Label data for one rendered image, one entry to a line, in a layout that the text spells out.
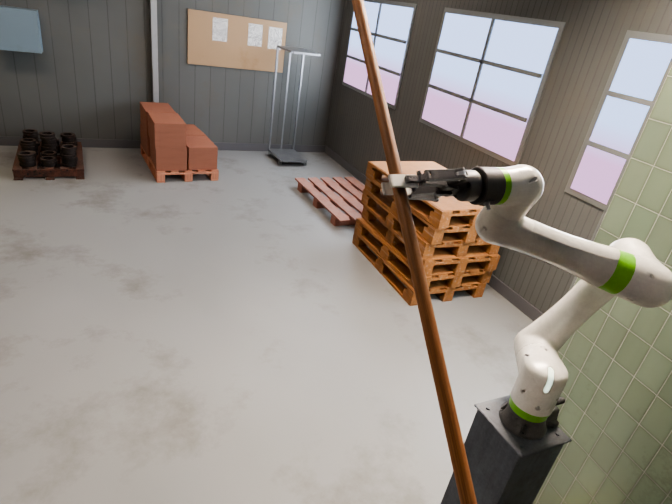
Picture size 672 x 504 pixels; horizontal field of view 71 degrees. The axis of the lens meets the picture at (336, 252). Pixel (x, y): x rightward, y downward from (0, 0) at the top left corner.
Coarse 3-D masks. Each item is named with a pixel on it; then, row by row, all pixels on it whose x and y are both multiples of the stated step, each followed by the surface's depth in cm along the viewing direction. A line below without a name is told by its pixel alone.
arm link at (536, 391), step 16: (528, 352) 148; (544, 352) 147; (528, 368) 142; (544, 368) 140; (560, 368) 141; (528, 384) 142; (544, 384) 139; (560, 384) 139; (512, 400) 149; (528, 400) 143; (544, 400) 141; (528, 416) 145; (544, 416) 144
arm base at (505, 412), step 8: (560, 400) 160; (504, 408) 156; (504, 416) 152; (512, 416) 149; (552, 416) 152; (504, 424) 151; (512, 424) 149; (520, 424) 148; (528, 424) 147; (536, 424) 146; (544, 424) 148; (552, 424) 152; (512, 432) 149; (520, 432) 148; (528, 432) 147; (536, 432) 147; (544, 432) 149
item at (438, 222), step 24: (384, 168) 465; (408, 168) 477; (432, 168) 490; (384, 216) 477; (432, 216) 396; (456, 216) 423; (360, 240) 513; (384, 240) 470; (432, 240) 398; (456, 240) 416; (480, 240) 425; (384, 264) 471; (408, 264) 433; (432, 264) 413; (456, 264) 427; (480, 264) 452; (408, 288) 430; (432, 288) 432; (456, 288) 445; (480, 288) 457
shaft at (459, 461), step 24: (360, 0) 122; (360, 24) 119; (384, 96) 113; (384, 120) 110; (384, 144) 109; (408, 216) 103; (408, 240) 102; (432, 312) 97; (432, 336) 95; (432, 360) 94; (456, 432) 89; (456, 456) 88; (456, 480) 88
